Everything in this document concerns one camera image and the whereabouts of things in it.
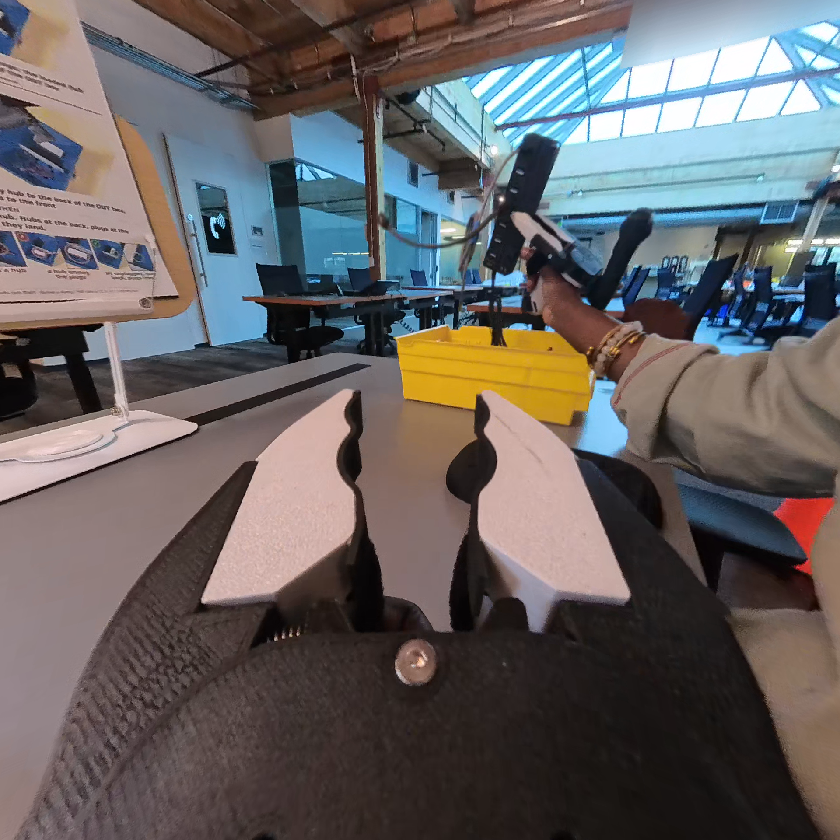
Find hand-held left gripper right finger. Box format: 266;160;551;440
446;389;632;634

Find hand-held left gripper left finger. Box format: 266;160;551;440
200;389;387;634

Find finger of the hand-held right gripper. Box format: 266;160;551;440
511;210;572;263

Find yellow plastic bin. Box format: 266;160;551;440
395;325;596;425

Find person's right forearm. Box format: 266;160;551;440
610;322;840;500

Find person's right hand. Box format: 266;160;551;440
520;246;624;358

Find brown chair back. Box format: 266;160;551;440
622;298;698;342

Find wooden top office desk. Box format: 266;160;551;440
400;283;488;329
243;292;409;363

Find dark blue office chair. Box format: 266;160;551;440
796;264;840;340
680;254;740;326

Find white sign stand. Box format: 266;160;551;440
0;320;199;505

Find black seat cushion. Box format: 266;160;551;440
571;449;808;578

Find orange cloth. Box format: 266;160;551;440
774;497;836;576

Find black desk legs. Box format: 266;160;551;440
0;325;104;422

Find brown cardboard panel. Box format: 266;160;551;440
113;115;198;322

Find white door with dark window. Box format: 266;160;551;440
164;134;265;347

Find printed instruction sheet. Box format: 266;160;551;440
0;0;179;322

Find gold bracelets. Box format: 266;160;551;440
586;320;648;379

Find thin grey cable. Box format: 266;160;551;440
379;147;521;250

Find wooden support post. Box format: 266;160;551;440
361;74;388;283

